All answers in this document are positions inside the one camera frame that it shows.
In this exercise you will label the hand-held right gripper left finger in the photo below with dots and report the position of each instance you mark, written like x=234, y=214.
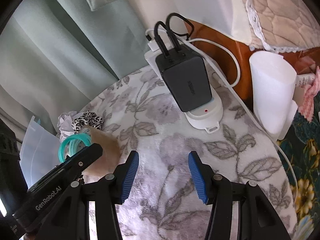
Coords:
x=130, y=177

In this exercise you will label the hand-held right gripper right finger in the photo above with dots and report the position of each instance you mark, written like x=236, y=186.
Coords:
x=197, y=177

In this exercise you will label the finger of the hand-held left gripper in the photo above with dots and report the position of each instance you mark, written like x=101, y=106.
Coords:
x=83, y=158

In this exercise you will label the brown tape roll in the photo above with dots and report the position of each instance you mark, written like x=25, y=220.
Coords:
x=105, y=150

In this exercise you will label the clear plastic storage box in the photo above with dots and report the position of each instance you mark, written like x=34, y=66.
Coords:
x=37, y=145

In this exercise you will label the leopard print scrunchie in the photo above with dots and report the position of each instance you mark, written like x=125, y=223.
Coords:
x=87, y=120

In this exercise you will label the crumpled white paper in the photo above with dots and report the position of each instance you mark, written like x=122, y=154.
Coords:
x=65, y=122

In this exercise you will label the floral fleece blanket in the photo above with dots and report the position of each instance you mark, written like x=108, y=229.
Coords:
x=162, y=135

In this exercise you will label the black charger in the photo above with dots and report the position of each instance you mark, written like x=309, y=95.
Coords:
x=185, y=80

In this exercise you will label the grey-green curtain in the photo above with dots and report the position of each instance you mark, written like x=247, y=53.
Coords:
x=62, y=55

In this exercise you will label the dark floral cloth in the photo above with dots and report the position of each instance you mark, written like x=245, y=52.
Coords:
x=305, y=160

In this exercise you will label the white paper towel roll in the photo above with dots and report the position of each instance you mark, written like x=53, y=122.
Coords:
x=270, y=87

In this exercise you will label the pink cloth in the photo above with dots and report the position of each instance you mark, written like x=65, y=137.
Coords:
x=308, y=100

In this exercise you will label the white tube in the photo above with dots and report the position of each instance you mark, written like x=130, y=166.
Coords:
x=306, y=80

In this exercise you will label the brown wooden furniture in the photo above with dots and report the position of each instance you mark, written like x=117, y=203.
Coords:
x=215, y=30

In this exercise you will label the cream bed headboard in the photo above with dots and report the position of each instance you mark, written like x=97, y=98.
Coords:
x=200, y=0

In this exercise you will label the beige quilted bed cover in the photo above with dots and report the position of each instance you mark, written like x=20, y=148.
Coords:
x=282, y=12

